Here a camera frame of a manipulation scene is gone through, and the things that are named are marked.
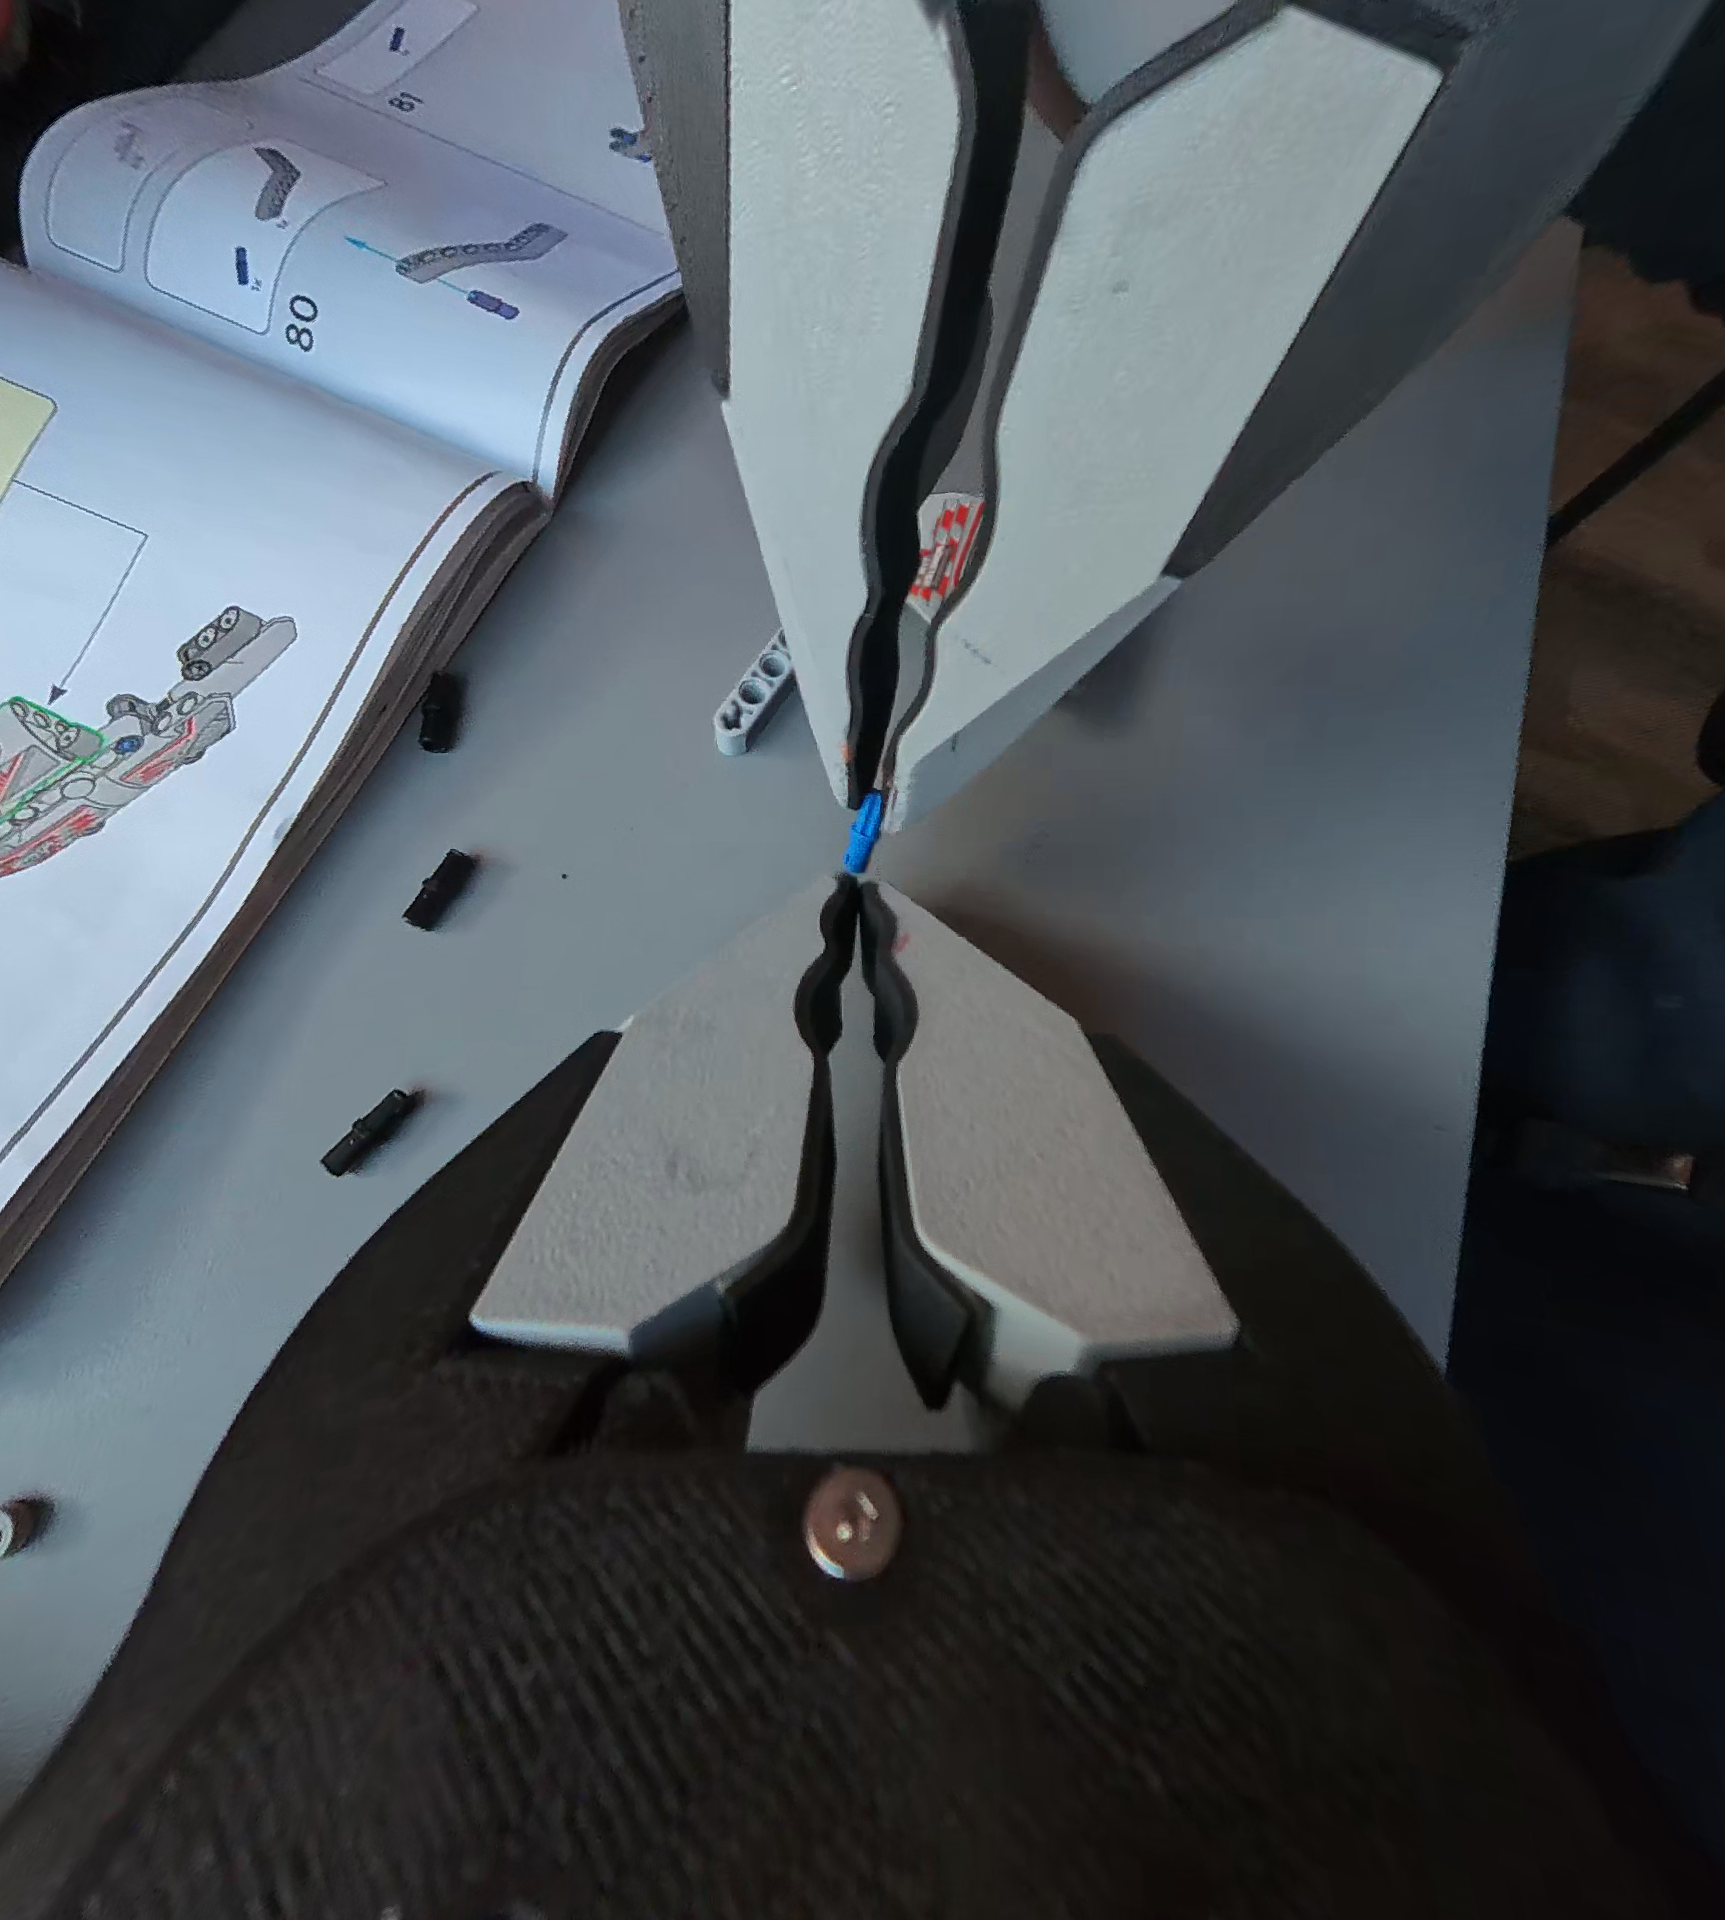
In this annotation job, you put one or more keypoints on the black lego pin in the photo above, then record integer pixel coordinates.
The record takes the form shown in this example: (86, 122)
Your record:
(438, 708)
(438, 889)
(371, 1128)

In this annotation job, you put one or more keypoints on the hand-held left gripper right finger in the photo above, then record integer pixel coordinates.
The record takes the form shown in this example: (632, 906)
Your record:
(1042, 1171)

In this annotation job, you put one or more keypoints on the red white model piece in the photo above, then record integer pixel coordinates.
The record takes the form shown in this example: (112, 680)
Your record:
(952, 549)

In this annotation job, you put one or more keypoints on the light grey lego beam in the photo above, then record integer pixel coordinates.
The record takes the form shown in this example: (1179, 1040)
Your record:
(754, 698)

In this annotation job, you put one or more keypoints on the blue lego pin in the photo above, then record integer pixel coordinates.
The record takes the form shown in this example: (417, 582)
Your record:
(862, 832)

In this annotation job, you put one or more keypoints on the lego instruction booklet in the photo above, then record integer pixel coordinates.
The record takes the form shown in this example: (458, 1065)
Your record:
(202, 494)

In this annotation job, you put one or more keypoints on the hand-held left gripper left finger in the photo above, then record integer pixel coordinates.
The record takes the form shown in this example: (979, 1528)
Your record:
(666, 1171)

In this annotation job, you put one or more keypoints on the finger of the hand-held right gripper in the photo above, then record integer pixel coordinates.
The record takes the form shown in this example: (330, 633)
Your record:
(833, 375)
(1221, 345)

